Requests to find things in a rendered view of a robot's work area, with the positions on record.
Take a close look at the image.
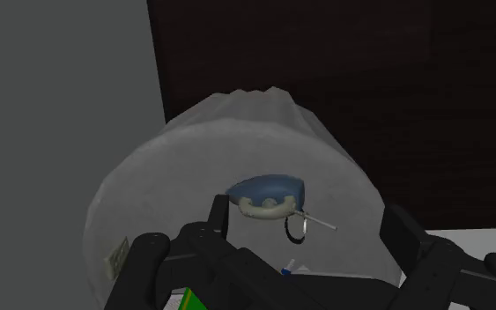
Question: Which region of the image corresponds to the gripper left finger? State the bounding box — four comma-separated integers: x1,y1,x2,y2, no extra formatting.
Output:
103,194,305,310

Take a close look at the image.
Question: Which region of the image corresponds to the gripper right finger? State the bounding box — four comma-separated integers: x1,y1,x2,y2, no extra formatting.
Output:
379,203,496,310

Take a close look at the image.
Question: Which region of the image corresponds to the green book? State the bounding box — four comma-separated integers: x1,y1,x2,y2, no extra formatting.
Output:
162,286,209,310

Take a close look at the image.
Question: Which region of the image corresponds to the white round pouf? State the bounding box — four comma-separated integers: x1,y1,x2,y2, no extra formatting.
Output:
82,85,403,310

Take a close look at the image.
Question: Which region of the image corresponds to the blue and white pen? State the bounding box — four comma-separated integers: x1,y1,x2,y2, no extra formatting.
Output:
280,258,297,277

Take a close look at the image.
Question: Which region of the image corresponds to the blue iron with cream handle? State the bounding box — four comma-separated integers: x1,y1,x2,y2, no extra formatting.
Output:
225,173,339,246

